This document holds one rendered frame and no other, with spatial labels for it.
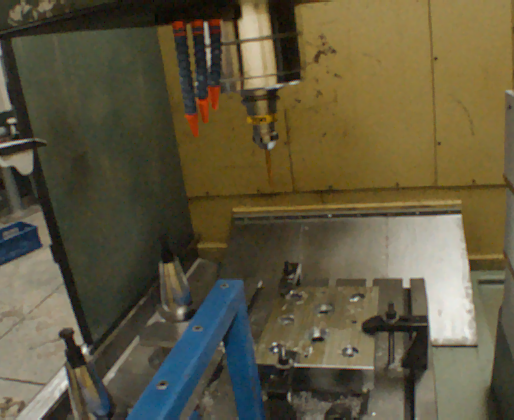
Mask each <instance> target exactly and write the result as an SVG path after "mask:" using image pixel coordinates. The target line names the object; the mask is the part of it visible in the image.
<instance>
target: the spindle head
mask: <svg viewBox="0 0 514 420"><path fill-rule="evenodd" d="M273 1H282V0H0V39H1V38H15V37H28V36H31V35H45V34H61V33H72V32H80V31H99V30H118V29H123V28H147V27H165V26H171V25H156V23H155V18H154V12H160V11H166V10H171V9H176V8H181V7H187V6H192V5H197V4H203V3H208V2H220V3H227V4H234V6H238V5H244V4H257V3H265V2H273ZM328 1H333V0H300V3H301V5H305V4H310V3H316V2H317V3H321V2H328Z"/></svg>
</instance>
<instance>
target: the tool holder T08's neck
mask: <svg viewBox="0 0 514 420"><path fill-rule="evenodd" d="M245 109H246V116H248V117H257V116H265V115H270V114H273V113H276V112H278V111H277V104H276V102H275V103H272V104H266V105H247V106H246V105H245Z"/></svg>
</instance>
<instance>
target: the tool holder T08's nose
mask: <svg viewBox="0 0 514 420"><path fill-rule="evenodd" d="M252 128H253V135H252V139H253V143H254V144H256V145H257V146H258V148H259V149H260V150H269V149H273V148H274V146H275V145H276V141H277V140H278V133H277V131H276V129H275V123H272V124H268V125H252Z"/></svg>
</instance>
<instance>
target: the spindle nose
mask: <svg viewBox="0 0 514 420"><path fill-rule="evenodd" d="M234 15H235V17H234V18H233V19H223V20H220V22H221V27H222V28H221V29H222V32H221V34H222V39H221V41H222V43H223V46H222V47H221V48H222V50H223V54H222V55H221V56H222V58H223V63H222V64H221V65H222V66H223V69H222V70H221V71H220V72H221V78H220V89H219V93H235V92H245V91H253V90H261V89H273V88H278V87H284V86H288V85H293V84H296V83H299V82H302V81H304V80H305V79H307V78H308V74H307V67H308V60H307V51H306V47H305V41H304V35H303V21H302V13H301V3H300V0H282V1H273V2H265V3H257V4H244V5H238V6H234ZM204 28H205V33H204V35H205V37H206V40H205V42H206V45H207V47H206V48H205V49H206V51H207V56H206V57H205V58H206V59H207V62H208V63H207V65H206V67H207V68H208V73H209V71H210V69H209V65H210V64H211V63H210V62H209V58H210V54H209V51H210V47H209V44H210V41H211V39H210V38H209V36H210V33H209V30H208V22H204ZM208 73H207V76H208Z"/></svg>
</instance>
